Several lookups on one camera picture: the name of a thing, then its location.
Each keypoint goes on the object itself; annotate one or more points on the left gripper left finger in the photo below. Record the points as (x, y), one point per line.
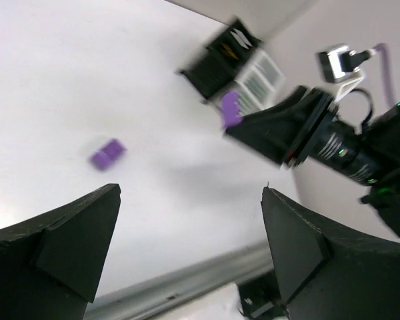
(51, 264)

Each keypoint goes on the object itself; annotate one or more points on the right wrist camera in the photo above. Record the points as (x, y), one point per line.
(341, 69)

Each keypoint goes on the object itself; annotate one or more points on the white slatted container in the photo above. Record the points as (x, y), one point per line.
(258, 84)

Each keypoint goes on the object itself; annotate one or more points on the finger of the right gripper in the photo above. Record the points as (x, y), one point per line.
(271, 131)

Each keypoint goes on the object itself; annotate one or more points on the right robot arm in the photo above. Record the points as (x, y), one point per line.
(382, 134)

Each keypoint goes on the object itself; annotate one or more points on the aluminium rail frame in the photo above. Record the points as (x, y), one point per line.
(164, 293)

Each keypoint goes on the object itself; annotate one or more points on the black slatted container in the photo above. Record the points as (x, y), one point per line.
(216, 66)

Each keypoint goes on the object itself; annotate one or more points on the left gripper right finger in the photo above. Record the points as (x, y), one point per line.
(326, 270)

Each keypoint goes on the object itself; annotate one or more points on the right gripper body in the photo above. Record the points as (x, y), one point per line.
(314, 130)

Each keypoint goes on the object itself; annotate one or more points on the purple curved lego brick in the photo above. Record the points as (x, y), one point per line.
(230, 109)

